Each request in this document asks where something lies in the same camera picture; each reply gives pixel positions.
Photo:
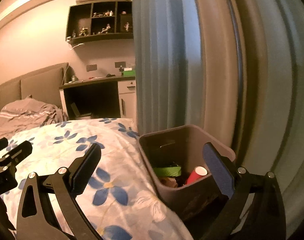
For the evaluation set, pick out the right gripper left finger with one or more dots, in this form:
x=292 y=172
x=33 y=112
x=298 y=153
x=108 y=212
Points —
x=36 y=218

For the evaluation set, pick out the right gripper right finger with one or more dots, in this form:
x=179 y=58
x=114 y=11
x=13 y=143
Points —
x=254 y=208

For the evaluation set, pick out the red paper cup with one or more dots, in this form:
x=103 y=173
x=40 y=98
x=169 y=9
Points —
x=198 y=173

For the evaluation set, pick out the green foam roll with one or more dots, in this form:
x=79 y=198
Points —
x=168 y=171

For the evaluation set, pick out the red white snack bag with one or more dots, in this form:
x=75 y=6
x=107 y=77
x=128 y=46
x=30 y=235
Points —
x=168 y=182

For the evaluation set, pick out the brown trash bin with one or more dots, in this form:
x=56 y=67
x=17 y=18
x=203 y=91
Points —
x=182 y=146

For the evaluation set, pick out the grey striped blanket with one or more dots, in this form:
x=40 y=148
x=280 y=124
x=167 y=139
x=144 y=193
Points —
x=29 y=113

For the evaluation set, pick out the floral bed sheet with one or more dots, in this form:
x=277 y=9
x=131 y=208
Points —
x=119 y=200

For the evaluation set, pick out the grey upholstered headboard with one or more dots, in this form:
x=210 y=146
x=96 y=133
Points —
x=42 y=84

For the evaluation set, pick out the dark desk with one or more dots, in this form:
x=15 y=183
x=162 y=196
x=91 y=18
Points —
x=95 y=98

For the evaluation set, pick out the white drawer cabinet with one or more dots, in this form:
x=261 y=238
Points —
x=127 y=98

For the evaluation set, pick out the green box on desk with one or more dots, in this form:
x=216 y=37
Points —
x=129 y=72

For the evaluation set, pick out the blue curtain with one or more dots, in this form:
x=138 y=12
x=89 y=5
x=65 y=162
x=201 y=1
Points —
x=169 y=71

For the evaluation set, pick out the beige curtain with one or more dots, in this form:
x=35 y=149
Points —
x=252 y=52

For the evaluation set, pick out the dark wall shelf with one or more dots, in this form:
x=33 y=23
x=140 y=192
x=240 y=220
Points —
x=98 y=21

